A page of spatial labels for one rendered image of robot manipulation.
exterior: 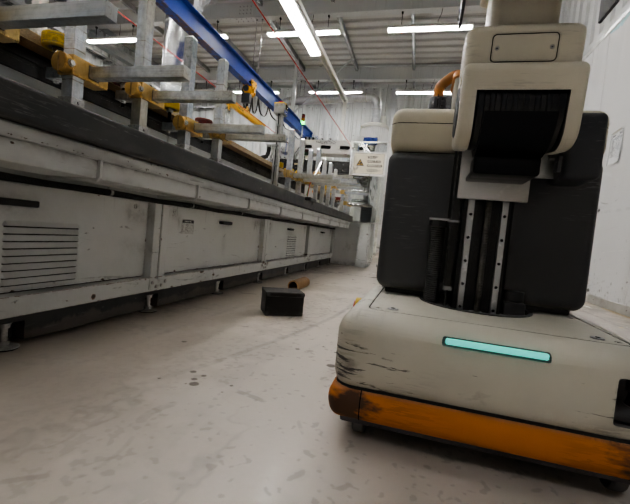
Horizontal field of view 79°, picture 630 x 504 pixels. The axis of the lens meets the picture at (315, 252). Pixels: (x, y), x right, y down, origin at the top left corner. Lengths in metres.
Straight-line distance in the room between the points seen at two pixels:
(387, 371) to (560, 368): 0.31
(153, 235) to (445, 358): 1.37
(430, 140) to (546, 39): 0.35
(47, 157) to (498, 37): 1.08
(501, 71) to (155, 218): 1.43
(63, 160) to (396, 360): 0.98
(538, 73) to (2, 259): 1.43
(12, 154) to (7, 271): 0.42
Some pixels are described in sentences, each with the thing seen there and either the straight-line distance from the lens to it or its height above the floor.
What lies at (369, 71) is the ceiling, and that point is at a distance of 11.48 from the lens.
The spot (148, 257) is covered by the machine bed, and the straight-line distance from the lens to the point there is 1.84.
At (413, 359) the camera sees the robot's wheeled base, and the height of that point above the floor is 0.20.
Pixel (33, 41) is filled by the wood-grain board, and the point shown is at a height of 0.88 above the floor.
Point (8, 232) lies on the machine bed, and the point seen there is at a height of 0.35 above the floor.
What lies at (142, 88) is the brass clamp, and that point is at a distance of 1.42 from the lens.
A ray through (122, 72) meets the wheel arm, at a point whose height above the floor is 0.80.
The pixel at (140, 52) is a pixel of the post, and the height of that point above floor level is 0.95.
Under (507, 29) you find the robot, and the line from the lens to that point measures 0.97.
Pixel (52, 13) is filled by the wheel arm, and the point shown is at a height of 0.81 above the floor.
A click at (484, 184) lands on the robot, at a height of 0.59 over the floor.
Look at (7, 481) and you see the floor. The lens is 0.85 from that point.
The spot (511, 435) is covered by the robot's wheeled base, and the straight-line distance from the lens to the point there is 0.87.
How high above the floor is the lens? 0.44
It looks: 3 degrees down
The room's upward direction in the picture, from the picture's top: 6 degrees clockwise
